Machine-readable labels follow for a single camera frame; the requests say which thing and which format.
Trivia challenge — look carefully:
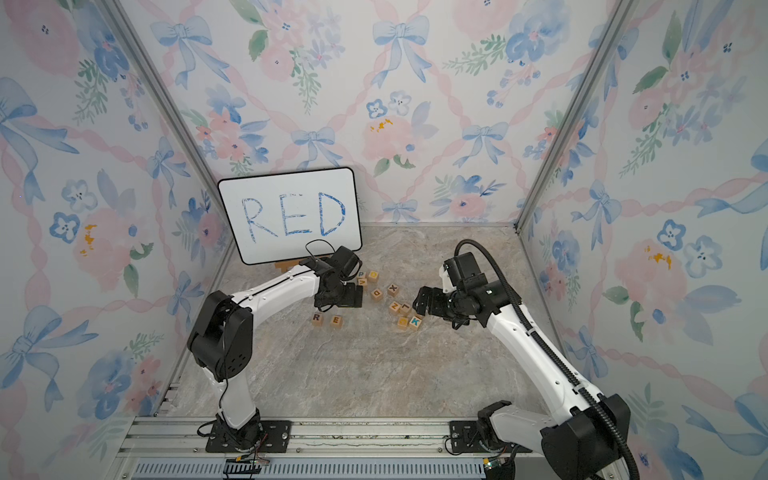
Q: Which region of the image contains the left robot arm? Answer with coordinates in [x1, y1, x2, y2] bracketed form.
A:
[187, 247, 364, 441]

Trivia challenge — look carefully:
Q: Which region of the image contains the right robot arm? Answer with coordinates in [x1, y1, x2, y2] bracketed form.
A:
[413, 281, 640, 479]

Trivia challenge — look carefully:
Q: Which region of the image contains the wooden block blue K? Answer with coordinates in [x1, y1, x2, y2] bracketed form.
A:
[408, 316, 423, 330]

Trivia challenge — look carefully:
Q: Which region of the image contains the wooden board stand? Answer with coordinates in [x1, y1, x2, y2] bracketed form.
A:
[274, 258, 311, 273]

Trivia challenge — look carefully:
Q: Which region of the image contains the white dry-erase board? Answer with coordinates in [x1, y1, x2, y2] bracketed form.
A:
[217, 167, 363, 265]

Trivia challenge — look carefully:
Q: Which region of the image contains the black corrugated cable hose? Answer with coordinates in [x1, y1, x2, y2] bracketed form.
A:
[453, 238, 641, 480]

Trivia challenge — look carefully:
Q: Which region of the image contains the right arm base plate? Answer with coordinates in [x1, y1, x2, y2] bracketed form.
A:
[444, 420, 512, 456]

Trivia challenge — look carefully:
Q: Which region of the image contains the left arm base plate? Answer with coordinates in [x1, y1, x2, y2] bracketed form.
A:
[204, 420, 293, 454]

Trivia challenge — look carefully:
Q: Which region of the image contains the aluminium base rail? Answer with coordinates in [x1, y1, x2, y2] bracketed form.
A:
[113, 416, 625, 480]

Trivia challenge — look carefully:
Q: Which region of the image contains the left aluminium corner post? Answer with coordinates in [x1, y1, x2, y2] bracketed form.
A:
[96, 0, 225, 214]

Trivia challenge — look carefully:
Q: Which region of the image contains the aluminium corner post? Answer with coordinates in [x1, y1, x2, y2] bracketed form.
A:
[514, 0, 637, 235]
[96, 0, 225, 214]

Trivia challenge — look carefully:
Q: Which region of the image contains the right aluminium corner post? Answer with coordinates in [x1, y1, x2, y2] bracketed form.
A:
[514, 0, 637, 235]

